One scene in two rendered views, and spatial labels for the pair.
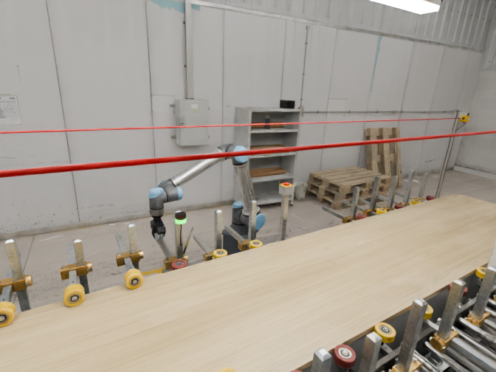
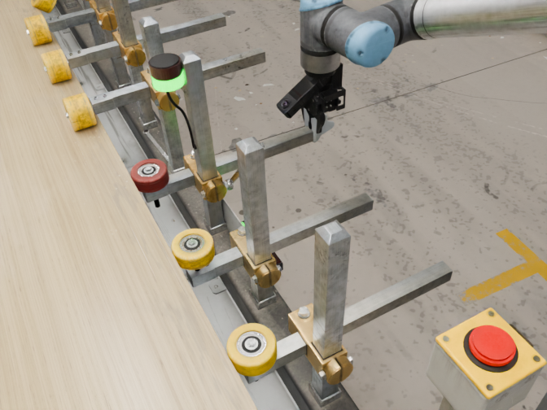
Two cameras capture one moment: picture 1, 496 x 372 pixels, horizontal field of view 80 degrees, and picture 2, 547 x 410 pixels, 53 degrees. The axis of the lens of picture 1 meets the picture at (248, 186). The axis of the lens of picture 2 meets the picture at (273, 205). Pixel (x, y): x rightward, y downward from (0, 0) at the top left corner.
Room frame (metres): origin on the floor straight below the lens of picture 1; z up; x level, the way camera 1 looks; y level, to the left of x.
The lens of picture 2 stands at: (1.76, -0.54, 1.67)
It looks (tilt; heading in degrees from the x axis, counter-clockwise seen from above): 44 degrees down; 95
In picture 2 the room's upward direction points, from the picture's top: 3 degrees counter-clockwise
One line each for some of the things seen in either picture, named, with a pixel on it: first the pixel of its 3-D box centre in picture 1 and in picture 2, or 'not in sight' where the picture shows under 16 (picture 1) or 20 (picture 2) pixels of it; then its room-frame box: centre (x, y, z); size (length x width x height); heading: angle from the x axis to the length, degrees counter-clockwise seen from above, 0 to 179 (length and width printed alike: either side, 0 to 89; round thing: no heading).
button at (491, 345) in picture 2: not in sight; (491, 346); (1.93, -0.26, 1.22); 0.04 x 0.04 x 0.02
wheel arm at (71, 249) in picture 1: (72, 265); (143, 40); (1.29, 0.87, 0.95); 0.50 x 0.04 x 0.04; 31
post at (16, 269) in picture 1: (21, 285); (107, 21); (1.14, 1.03, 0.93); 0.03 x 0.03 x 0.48; 31
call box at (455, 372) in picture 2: (286, 190); (481, 370); (1.93, -0.26, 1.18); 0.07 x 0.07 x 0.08; 31
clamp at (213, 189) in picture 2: (176, 261); (203, 177); (1.52, 0.40, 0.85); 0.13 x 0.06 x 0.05; 121
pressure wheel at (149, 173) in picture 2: (179, 271); (153, 187); (1.41, 0.36, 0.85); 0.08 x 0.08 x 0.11
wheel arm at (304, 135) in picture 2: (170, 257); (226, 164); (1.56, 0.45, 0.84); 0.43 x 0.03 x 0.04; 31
